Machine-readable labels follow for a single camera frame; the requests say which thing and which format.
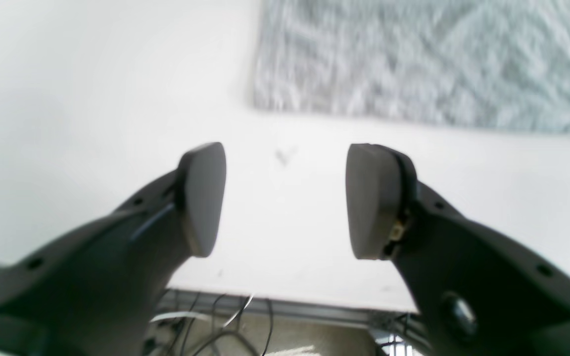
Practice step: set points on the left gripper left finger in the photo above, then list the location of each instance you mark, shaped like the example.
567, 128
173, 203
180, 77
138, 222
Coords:
93, 291

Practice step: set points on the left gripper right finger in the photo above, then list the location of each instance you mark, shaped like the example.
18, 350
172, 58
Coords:
477, 291

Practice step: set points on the grey T-shirt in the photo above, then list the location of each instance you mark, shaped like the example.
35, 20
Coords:
491, 64

